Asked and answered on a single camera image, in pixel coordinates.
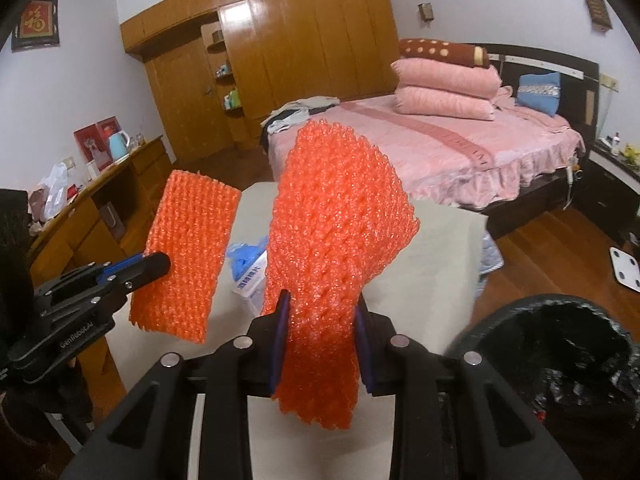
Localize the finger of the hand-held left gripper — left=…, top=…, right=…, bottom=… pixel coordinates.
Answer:
left=32, top=255, right=147, bottom=307
left=41, top=252, right=172, bottom=332

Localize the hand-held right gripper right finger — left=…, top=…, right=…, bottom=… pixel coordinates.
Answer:
left=352, top=304, right=583, bottom=480

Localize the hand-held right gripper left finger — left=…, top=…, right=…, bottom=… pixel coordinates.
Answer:
left=65, top=290, right=293, bottom=480

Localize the small orange foam net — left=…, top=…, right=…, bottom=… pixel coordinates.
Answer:
left=129, top=170, right=242, bottom=345

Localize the large orange foam net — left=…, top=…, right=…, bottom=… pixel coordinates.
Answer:
left=260, top=120, right=421, bottom=431

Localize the trash bin with black bag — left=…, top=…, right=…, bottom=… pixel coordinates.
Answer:
left=447, top=294, right=640, bottom=480

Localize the grey paper bag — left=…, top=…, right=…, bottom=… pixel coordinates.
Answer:
left=100, top=201, right=126, bottom=241

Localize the white plastic bag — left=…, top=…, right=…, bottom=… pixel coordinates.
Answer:
left=37, top=162, right=68, bottom=221

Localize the wooden desk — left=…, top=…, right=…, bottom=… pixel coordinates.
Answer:
left=25, top=135, right=175, bottom=406

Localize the light blue kettle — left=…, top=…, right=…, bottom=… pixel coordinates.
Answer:
left=107, top=130, right=132, bottom=162

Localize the grey quilted mat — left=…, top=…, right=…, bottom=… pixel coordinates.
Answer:
left=477, top=232, right=505, bottom=296

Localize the bed with pink cover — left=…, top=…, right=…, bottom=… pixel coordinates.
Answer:
left=257, top=42, right=601, bottom=241

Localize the pile of clothes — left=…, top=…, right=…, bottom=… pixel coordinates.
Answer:
left=259, top=95, right=341, bottom=151

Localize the lower pink pillow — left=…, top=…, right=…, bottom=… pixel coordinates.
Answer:
left=394, top=86, right=497, bottom=121

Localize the wooden wardrobe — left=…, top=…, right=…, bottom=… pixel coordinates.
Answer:
left=119, top=0, right=401, bottom=163

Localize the white bathroom scale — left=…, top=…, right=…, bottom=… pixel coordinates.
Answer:
left=609, top=246, right=640, bottom=293

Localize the dark nightstand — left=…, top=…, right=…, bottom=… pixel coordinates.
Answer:
left=575, top=140, right=640, bottom=241

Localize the brown dotted pillow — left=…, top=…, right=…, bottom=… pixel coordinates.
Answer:
left=398, top=38, right=492, bottom=68

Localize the blue cushion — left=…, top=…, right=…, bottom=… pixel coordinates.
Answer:
left=516, top=72, right=562, bottom=117

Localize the red picture frame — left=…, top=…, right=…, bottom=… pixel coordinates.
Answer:
left=73, top=116, right=123, bottom=171

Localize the framed red wall hanging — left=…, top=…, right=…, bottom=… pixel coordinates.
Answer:
left=11, top=0, right=60, bottom=52

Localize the white controller with cable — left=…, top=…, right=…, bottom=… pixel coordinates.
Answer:
left=565, top=155, right=584, bottom=211

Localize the wooden lattice wall lamp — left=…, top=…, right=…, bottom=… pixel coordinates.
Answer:
left=584, top=0, right=613, bottom=32

